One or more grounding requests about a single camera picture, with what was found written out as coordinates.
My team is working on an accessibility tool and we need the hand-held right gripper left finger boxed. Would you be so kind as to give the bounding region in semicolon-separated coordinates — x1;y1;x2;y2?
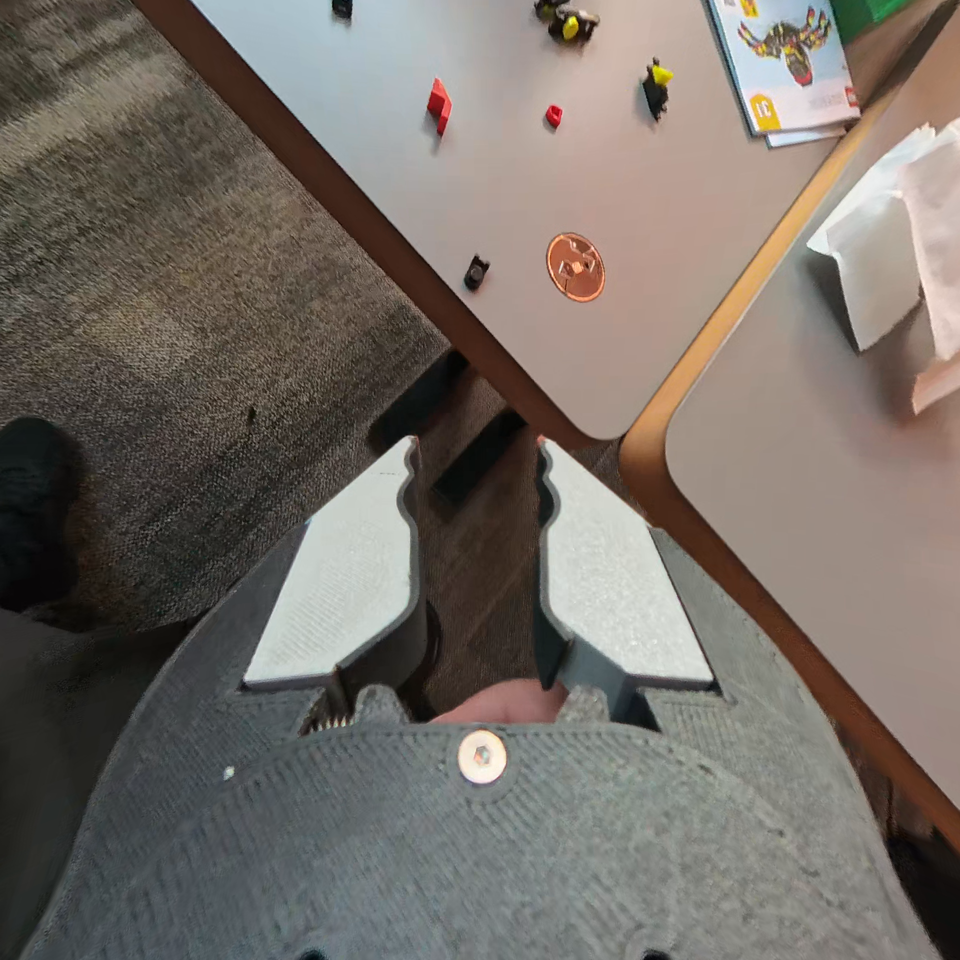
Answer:
242;437;430;699

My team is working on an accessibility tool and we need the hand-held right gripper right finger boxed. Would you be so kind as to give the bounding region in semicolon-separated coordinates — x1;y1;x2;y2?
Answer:
532;438;716;732

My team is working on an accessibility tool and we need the lego instruction booklet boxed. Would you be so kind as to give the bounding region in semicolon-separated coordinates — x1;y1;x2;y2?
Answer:
765;123;849;150
705;0;862;138

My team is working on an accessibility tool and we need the person's right hand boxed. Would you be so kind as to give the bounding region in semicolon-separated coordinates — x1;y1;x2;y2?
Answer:
431;678;569;726

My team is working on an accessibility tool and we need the black table foot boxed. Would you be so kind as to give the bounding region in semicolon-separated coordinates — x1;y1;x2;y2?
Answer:
431;408;528;505
367;348;470;453

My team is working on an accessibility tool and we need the person's black shoe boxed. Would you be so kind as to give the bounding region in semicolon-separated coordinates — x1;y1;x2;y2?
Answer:
0;416;81;612

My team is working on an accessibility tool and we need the round copper table grommet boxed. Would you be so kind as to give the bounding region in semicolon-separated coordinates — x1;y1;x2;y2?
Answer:
545;231;607;304

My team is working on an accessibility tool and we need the person's grey trouser leg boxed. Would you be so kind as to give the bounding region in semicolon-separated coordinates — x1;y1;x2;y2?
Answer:
0;607;192;960

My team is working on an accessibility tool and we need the white crumpled paper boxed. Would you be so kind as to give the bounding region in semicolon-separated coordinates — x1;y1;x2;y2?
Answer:
806;123;925;354

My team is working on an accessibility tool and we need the white paper bag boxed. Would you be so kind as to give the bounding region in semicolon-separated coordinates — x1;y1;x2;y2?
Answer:
896;118;960;415

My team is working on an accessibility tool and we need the green box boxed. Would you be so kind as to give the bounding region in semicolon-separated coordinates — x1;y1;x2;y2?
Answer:
828;0;931;46

